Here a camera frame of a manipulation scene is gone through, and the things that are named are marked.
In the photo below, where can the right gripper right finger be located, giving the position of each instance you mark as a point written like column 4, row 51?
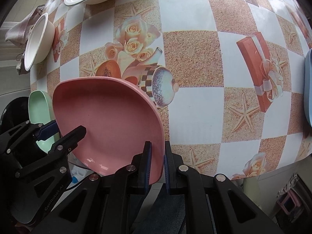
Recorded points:
column 208, row 208

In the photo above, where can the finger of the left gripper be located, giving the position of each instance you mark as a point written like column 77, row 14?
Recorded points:
column 46, row 131
column 68, row 143

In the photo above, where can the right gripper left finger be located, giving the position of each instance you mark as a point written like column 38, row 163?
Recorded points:
column 131, row 186

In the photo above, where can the pink square plate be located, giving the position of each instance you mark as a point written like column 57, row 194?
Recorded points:
column 119, row 118

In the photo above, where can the blue square plate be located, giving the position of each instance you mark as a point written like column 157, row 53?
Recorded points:
column 308, row 88

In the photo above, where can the green square plate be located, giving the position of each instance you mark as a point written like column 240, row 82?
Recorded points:
column 40, row 110

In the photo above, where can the pink stool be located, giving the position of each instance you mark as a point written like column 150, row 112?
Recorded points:
column 295, row 196

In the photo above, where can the small white foam bowl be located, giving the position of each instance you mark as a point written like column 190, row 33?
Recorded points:
column 39, row 42

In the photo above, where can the pink beige cloth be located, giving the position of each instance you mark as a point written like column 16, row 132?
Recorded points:
column 15, row 37

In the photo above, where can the patterned vinyl tablecloth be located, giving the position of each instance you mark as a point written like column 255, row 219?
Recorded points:
column 226, row 75

